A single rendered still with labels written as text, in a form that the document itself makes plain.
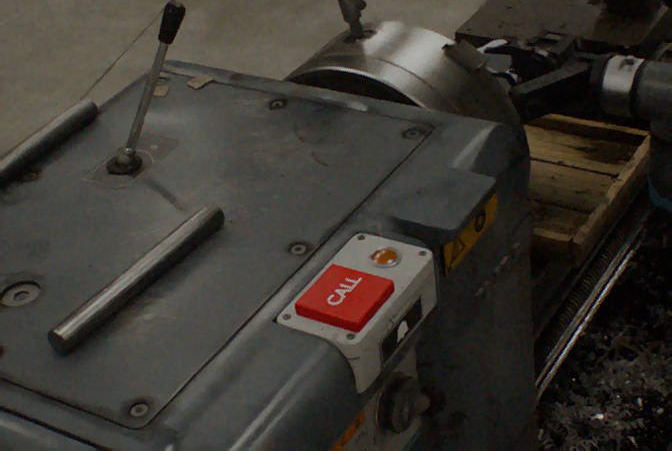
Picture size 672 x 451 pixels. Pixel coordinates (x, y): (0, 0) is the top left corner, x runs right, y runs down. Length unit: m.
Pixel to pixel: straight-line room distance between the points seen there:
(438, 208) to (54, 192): 0.37
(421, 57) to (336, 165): 0.27
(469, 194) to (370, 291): 0.17
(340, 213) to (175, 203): 0.16
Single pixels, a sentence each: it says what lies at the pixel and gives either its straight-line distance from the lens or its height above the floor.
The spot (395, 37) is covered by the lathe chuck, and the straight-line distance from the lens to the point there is 1.45.
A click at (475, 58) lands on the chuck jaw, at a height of 1.19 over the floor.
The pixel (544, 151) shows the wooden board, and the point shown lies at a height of 0.88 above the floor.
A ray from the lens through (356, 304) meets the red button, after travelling 0.99.
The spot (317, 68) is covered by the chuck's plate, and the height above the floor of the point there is 1.23.
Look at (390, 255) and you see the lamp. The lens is 1.05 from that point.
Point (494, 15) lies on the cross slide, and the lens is 2.10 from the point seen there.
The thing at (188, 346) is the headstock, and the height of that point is 1.25.
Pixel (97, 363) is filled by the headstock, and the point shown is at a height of 1.25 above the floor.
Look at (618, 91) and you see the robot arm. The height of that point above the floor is 1.09.
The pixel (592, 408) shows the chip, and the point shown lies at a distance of 1.90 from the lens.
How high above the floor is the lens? 1.87
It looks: 33 degrees down
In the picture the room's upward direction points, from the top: 8 degrees counter-clockwise
